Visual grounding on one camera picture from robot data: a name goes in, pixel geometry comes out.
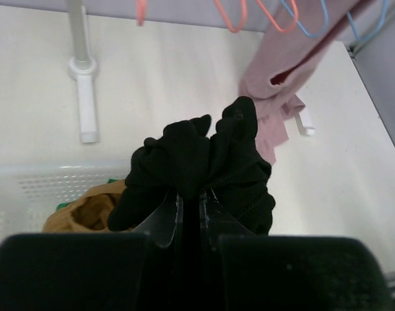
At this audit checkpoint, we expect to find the white plastic basket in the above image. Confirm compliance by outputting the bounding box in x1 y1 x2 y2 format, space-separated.
0 160 130 243

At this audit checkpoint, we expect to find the black tank top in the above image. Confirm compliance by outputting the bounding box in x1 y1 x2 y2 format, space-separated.
107 96 275 235

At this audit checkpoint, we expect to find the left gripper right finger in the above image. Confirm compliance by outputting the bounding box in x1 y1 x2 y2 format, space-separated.
199 194 395 310

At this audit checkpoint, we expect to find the pink wire hanger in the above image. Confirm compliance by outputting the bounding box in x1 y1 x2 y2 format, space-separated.
135 0 148 26

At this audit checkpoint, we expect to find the blue hanger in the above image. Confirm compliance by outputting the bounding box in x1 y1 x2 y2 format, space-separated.
281 0 330 38
350 1 395 38

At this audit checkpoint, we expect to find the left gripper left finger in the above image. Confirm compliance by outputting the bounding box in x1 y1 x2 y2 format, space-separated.
0 191 178 310

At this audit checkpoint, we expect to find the pink tank top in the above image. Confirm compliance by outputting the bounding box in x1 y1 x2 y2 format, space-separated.
238 0 360 164

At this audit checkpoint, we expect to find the green tank top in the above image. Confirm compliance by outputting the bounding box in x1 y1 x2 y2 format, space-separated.
56 179 124 211

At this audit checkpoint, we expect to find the brown tank top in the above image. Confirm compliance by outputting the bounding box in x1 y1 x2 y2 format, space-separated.
42 183 126 233

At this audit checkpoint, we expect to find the white metal clothes rack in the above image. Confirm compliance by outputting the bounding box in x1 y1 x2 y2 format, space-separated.
67 1 315 144

